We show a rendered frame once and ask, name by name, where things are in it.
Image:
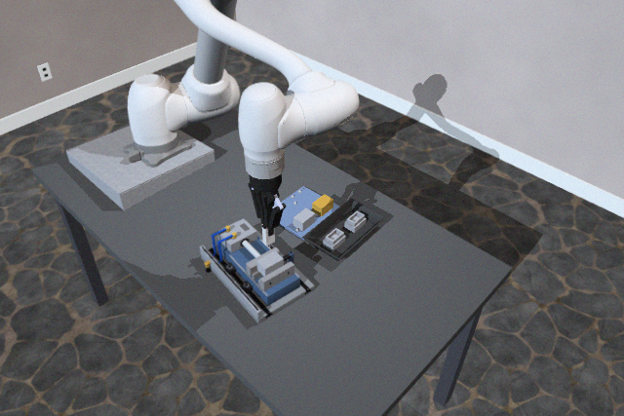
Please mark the yellow rectangular block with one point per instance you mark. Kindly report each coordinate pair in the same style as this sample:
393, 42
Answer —
322, 205

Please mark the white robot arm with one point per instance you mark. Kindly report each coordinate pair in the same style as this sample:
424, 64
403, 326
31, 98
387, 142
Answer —
268, 123

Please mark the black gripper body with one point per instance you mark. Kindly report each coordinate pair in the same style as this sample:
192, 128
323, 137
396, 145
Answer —
269, 185

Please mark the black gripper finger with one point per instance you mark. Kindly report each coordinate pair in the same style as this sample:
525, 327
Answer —
272, 218
259, 209

